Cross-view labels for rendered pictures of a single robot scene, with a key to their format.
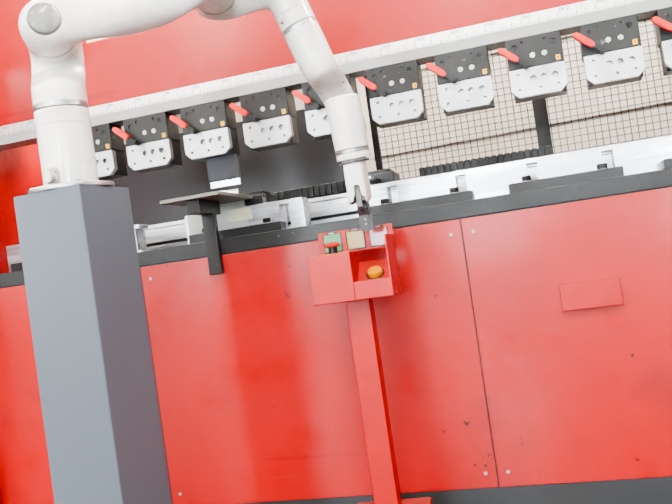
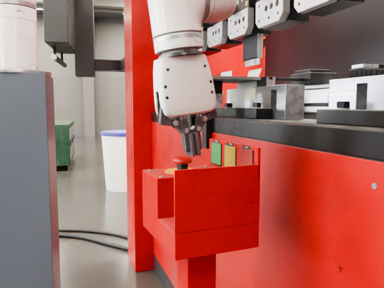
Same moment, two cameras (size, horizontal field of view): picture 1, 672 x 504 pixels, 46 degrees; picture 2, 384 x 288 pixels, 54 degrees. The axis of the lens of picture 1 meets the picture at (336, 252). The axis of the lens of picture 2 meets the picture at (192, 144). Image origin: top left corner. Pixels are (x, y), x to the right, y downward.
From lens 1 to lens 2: 1.73 m
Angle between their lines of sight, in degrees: 56
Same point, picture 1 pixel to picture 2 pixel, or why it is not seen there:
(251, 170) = (355, 44)
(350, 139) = (154, 23)
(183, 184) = (311, 55)
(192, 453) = not seen: hidden behind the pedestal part
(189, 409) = not seen: hidden behind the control
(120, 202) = (30, 87)
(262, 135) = (265, 14)
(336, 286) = (151, 215)
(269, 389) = (222, 265)
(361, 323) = (182, 268)
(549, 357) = not seen: outside the picture
